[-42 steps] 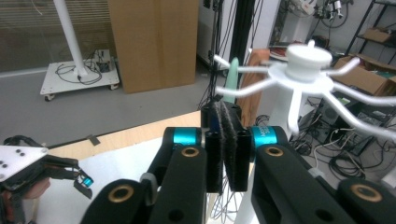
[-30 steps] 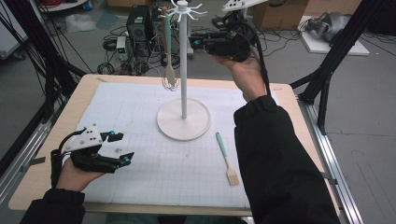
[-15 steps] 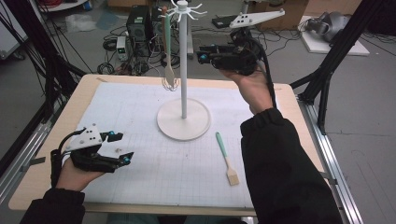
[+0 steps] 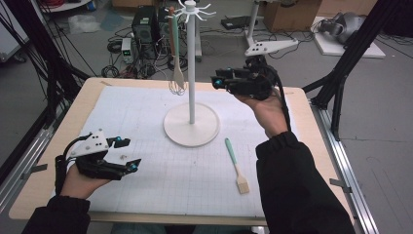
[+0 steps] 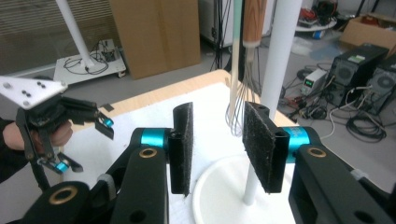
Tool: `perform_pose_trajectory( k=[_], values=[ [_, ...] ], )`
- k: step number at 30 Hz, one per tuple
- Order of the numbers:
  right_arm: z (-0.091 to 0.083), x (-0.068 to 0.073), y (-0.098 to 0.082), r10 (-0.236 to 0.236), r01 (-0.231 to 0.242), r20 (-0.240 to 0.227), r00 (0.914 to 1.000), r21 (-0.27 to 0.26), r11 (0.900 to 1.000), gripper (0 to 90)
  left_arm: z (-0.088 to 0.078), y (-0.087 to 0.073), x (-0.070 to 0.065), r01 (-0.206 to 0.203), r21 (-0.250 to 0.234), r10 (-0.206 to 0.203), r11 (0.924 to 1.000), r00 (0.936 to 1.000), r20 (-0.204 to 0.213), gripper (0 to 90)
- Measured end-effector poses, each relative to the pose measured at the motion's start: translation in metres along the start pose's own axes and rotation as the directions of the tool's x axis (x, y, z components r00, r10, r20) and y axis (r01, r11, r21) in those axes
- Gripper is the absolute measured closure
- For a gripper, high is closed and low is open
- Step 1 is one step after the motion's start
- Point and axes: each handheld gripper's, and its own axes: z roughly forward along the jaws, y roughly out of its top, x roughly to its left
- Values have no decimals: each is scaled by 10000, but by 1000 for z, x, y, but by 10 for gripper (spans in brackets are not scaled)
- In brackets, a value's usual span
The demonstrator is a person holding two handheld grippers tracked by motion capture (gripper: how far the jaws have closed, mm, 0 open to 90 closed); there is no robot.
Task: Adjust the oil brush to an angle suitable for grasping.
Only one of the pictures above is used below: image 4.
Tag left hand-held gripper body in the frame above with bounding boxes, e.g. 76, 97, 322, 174
69, 129, 130, 180

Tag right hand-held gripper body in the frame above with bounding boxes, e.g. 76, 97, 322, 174
225, 38, 299, 101

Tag white utensil rack stand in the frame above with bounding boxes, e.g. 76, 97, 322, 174
163, 0, 221, 148

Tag wire whisk with wooden handle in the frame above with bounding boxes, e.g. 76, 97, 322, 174
168, 7, 188, 97

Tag basting brush with green handle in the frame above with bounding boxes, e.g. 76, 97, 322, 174
224, 137, 251, 195

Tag person's right hand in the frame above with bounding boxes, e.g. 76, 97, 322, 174
235, 89, 290, 139

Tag person's left hand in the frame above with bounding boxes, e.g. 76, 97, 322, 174
59, 164, 111, 200

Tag white grid mat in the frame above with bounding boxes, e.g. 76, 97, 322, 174
48, 85, 315, 218

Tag black flat device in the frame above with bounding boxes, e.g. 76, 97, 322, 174
220, 15, 257, 30

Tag white metal stand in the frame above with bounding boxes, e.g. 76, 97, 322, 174
244, 0, 261, 45

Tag black computer tower with fan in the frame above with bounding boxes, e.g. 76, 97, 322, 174
158, 8, 178, 55

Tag cardboard box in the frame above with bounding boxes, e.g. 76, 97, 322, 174
262, 0, 322, 33

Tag white power supply unit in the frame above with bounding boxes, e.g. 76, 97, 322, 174
121, 37, 134, 64

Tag white board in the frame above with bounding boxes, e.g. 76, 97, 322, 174
311, 16, 387, 59

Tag grey headset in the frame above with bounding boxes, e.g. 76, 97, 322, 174
318, 12, 366, 45

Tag clear plastic bag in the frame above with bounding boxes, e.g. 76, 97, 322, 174
67, 14, 101, 35

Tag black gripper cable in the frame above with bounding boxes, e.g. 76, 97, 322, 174
266, 64, 292, 133
54, 132, 94, 196

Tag grey metal bracket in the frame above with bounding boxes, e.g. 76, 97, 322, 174
20, 163, 49, 180
329, 177, 354, 194

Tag coiled black cable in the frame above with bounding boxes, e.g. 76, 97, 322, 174
100, 64, 121, 79

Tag aluminium frame rail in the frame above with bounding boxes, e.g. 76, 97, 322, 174
0, 128, 55, 214
310, 100, 379, 234

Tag black floor cables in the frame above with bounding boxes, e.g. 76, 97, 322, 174
259, 28, 325, 60

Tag black frame post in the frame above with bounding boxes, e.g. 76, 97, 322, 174
301, 0, 413, 141
0, 0, 91, 184

